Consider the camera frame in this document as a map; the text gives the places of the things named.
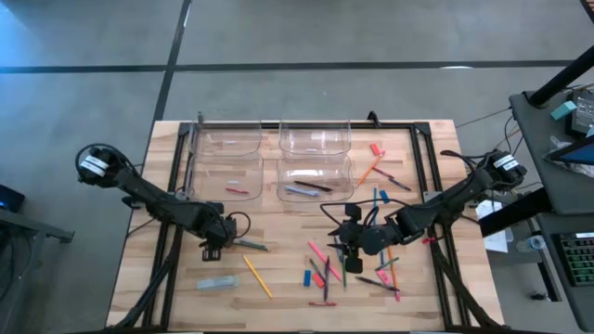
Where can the dark grey desk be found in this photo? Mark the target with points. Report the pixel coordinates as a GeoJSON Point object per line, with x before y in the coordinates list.
{"type": "Point", "coordinates": [584, 306]}

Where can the dark blue crayon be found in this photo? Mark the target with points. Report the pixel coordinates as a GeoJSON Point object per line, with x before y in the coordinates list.
{"type": "Point", "coordinates": [399, 184]}

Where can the tablet with blue screen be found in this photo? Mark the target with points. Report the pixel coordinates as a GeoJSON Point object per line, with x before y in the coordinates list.
{"type": "Point", "coordinates": [577, 155]}

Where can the black clamp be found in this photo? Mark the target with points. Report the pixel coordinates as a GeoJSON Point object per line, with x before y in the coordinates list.
{"type": "Point", "coordinates": [373, 119]}

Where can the black pen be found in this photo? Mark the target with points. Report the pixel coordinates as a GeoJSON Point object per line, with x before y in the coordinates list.
{"type": "Point", "coordinates": [313, 186]}

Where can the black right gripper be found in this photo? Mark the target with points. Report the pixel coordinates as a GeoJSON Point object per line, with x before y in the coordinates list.
{"type": "Point", "coordinates": [371, 237]}

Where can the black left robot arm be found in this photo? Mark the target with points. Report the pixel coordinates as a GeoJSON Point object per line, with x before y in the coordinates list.
{"type": "Point", "coordinates": [153, 199]}

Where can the orange pencil pink eraser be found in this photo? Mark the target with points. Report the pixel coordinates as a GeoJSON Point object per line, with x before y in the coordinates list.
{"type": "Point", "coordinates": [393, 276]}
{"type": "Point", "coordinates": [369, 170]}

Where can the grey clamp post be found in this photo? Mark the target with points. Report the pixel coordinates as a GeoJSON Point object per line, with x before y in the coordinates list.
{"type": "Point", "coordinates": [200, 117]}

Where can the grey metal stand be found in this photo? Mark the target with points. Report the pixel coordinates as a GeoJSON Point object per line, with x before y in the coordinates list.
{"type": "Point", "coordinates": [37, 227]}

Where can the yellow pencil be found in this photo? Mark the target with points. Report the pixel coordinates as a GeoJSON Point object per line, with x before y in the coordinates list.
{"type": "Point", "coordinates": [257, 276]}

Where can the orange-red eraser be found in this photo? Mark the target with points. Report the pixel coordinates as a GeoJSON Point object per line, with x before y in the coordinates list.
{"type": "Point", "coordinates": [318, 280]}

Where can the black keyboard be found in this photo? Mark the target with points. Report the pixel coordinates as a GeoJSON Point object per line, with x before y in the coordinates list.
{"type": "Point", "coordinates": [577, 260]}

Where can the small black floor object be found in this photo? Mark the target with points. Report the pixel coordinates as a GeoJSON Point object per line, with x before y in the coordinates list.
{"type": "Point", "coordinates": [538, 295]}

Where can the green crayon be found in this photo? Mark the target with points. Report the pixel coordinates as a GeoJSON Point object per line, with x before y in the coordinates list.
{"type": "Point", "coordinates": [386, 264]}

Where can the black support beam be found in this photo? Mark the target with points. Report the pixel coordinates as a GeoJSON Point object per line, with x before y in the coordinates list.
{"type": "Point", "coordinates": [515, 212]}

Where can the red eraser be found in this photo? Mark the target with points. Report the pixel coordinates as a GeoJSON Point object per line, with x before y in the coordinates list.
{"type": "Point", "coordinates": [375, 149]}

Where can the teal box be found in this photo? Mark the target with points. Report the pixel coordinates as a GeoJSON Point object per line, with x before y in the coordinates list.
{"type": "Point", "coordinates": [563, 110]}

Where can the pale grey stapler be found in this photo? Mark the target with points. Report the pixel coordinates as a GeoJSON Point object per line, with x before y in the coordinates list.
{"type": "Point", "coordinates": [217, 283]}

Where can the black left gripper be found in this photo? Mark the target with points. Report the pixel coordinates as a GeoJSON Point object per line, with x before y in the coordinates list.
{"type": "Point", "coordinates": [218, 229]}

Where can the blue-grey pen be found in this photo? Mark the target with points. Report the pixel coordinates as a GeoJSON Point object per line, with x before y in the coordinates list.
{"type": "Point", "coordinates": [301, 191]}

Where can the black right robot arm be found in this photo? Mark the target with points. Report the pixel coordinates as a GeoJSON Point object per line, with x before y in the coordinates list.
{"type": "Point", "coordinates": [455, 195]}

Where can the blue pencil pink eraser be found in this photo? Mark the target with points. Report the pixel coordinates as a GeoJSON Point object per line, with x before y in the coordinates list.
{"type": "Point", "coordinates": [374, 194]}

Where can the green pencil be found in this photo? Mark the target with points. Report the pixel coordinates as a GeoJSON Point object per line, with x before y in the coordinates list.
{"type": "Point", "coordinates": [344, 278]}
{"type": "Point", "coordinates": [253, 245]}

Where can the clear plastic bin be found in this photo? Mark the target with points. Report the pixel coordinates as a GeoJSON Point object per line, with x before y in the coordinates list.
{"type": "Point", "coordinates": [204, 185]}
{"type": "Point", "coordinates": [297, 139]}
{"type": "Point", "coordinates": [204, 139]}
{"type": "Point", "coordinates": [339, 176]}

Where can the dark pens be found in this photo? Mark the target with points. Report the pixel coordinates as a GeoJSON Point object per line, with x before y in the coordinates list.
{"type": "Point", "coordinates": [371, 281]}

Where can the clear water bottle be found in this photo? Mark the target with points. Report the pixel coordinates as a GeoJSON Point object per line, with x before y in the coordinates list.
{"type": "Point", "coordinates": [531, 243]}

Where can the black aluminium table frame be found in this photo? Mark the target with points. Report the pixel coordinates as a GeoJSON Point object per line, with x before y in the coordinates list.
{"type": "Point", "coordinates": [269, 125]}

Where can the red tag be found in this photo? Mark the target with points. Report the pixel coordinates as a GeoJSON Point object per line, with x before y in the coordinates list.
{"type": "Point", "coordinates": [429, 240]}

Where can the grey side desk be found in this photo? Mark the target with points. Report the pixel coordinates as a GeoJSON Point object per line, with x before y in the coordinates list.
{"type": "Point", "coordinates": [533, 153]}

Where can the grey metal bracket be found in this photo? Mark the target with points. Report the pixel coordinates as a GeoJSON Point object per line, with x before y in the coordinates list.
{"type": "Point", "coordinates": [429, 196]}

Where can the red marker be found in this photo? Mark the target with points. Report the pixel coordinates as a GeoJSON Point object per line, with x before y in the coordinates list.
{"type": "Point", "coordinates": [322, 304]}

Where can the green pen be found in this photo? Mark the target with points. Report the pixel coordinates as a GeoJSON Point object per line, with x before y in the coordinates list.
{"type": "Point", "coordinates": [317, 269]}

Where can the dark device blue light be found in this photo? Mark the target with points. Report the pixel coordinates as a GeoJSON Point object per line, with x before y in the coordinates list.
{"type": "Point", "coordinates": [10, 199]}

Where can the black device with label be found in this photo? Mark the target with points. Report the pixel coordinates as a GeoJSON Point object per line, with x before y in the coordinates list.
{"type": "Point", "coordinates": [584, 116]}

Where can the black stand pole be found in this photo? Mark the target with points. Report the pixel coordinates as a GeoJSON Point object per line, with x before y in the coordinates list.
{"type": "Point", "coordinates": [561, 78]}

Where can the dark purple pen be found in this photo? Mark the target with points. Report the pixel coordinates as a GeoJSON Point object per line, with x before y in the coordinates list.
{"type": "Point", "coordinates": [326, 283]}

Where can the white paper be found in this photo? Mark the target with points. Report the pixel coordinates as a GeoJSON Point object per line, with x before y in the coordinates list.
{"type": "Point", "coordinates": [494, 240]}

